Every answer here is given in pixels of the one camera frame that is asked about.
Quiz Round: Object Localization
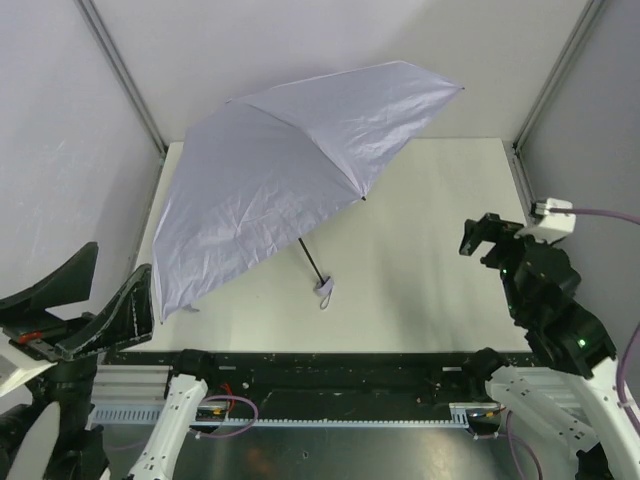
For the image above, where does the lavender folding umbrella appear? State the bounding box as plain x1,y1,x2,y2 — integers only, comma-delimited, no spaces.
151,61,460,319

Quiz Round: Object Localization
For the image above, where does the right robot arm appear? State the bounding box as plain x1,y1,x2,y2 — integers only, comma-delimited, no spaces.
459,209,639,479

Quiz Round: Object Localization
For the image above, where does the aluminium frame post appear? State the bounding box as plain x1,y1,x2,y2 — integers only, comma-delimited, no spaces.
512,0,607,153
74,0,168,157

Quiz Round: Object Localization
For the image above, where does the grey slotted cable duct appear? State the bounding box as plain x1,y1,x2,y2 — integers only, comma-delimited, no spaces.
89,404,504,429

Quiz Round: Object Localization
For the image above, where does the left aluminium frame post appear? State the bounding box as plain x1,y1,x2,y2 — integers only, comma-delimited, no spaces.
74,0,168,157

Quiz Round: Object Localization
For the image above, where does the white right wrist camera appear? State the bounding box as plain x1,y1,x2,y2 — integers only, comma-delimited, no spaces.
525,198,576,244

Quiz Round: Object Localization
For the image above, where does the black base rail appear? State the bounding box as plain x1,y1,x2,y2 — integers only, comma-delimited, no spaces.
99,351,536,421

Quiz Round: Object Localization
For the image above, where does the right aluminium frame post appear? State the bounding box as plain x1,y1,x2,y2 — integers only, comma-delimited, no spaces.
512,0,607,153

